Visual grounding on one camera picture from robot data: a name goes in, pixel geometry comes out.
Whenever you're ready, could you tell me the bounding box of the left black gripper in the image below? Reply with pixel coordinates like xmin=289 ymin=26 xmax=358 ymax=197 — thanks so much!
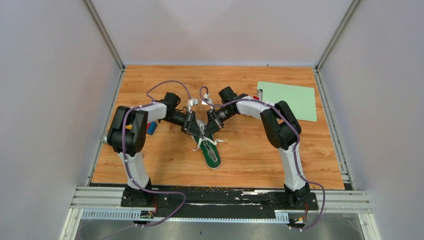
xmin=161 ymin=110 xmax=204 ymax=139

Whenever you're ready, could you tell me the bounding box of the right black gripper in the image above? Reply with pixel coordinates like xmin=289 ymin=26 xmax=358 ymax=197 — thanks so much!
xmin=204 ymin=106 xmax=236 ymax=139

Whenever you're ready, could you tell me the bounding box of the green canvas sneaker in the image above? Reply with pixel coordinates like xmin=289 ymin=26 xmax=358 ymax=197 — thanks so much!
xmin=191 ymin=135 xmax=224 ymax=169

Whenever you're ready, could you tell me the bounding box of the white shoelace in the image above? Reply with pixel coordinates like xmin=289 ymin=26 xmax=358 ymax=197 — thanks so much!
xmin=190 ymin=136 xmax=227 ymax=153

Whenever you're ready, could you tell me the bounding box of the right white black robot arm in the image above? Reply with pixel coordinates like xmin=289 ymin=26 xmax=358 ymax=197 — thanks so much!
xmin=200 ymin=86 xmax=311 ymax=209

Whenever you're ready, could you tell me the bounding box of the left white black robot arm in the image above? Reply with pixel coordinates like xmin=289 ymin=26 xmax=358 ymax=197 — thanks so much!
xmin=106 ymin=92 xmax=202 ymax=207

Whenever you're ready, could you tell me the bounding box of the blue yellow toy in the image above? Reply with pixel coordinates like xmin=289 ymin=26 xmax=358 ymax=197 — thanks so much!
xmin=125 ymin=121 xmax=158 ymax=136

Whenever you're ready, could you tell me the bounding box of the silver microphone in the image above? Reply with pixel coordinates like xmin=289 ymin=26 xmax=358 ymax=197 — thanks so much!
xmin=99 ymin=133 xmax=108 ymax=145

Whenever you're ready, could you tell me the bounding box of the light green clipboard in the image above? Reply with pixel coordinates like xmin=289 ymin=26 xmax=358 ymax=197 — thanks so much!
xmin=257 ymin=81 xmax=317 ymax=122

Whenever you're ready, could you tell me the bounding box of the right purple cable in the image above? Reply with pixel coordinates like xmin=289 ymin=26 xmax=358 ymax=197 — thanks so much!
xmin=198 ymin=86 xmax=326 ymax=232

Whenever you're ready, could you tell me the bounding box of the purple cable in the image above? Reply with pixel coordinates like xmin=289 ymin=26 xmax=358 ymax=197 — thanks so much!
xmin=79 ymin=80 xmax=194 ymax=240
xmin=198 ymin=86 xmax=326 ymax=232

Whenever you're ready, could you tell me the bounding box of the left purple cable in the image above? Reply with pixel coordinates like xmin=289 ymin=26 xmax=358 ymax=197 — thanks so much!
xmin=79 ymin=80 xmax=194 ymax=240

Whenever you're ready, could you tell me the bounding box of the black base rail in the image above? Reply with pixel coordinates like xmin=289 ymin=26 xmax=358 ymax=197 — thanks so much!
xmin=71 ymin=183 xmax=374 ymax=224

